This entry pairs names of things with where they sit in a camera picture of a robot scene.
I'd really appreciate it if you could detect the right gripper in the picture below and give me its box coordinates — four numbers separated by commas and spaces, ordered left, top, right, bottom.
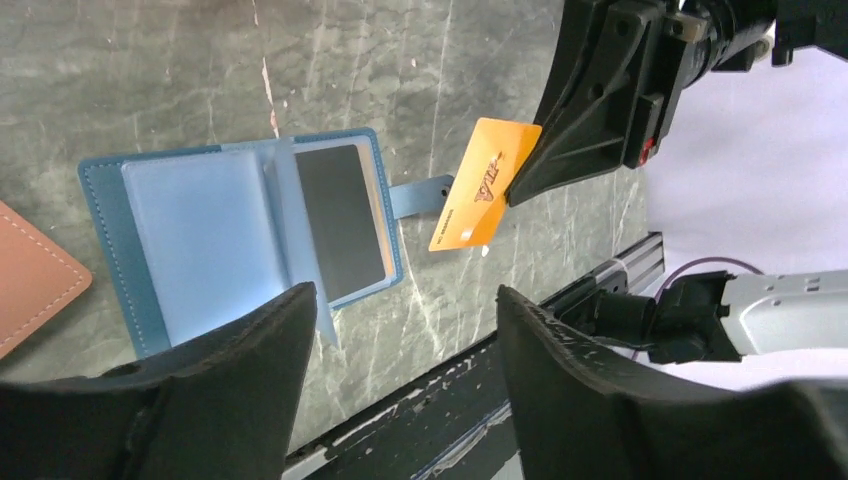
506, 1, 776, 206

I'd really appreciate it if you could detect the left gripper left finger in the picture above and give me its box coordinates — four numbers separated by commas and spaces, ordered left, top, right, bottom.
1, 283, 317, 479

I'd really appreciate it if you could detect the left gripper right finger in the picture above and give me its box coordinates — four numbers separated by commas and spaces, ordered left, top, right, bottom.
497, 286, 847, 479

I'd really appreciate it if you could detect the blue card holder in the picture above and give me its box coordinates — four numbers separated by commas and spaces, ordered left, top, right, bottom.
78, 128, 453, 358

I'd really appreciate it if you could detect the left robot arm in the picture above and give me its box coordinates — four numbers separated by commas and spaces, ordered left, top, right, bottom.
1, 272, 847, 479

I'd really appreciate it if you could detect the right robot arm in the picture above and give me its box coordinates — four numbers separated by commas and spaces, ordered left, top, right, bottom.
506, 0, 847, 206

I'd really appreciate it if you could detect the grey card in holder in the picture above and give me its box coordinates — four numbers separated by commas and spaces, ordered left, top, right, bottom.
296, 145, 386, 302

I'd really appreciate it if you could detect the brown card holder front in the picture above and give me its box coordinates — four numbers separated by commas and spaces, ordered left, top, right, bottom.
1, 204, 92, 356

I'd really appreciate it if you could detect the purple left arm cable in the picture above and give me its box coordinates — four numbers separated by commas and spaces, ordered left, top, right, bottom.
629, 256, 766, 362

